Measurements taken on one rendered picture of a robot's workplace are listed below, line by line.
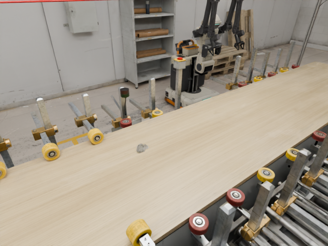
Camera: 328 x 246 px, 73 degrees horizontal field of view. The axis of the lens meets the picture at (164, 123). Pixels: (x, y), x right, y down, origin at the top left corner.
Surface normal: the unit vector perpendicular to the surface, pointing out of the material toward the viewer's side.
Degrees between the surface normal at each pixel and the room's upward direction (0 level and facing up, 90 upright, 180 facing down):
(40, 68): 90
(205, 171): 0
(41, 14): 90
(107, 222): 0
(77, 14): 90
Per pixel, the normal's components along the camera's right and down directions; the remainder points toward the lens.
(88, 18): 0.59, 0.44
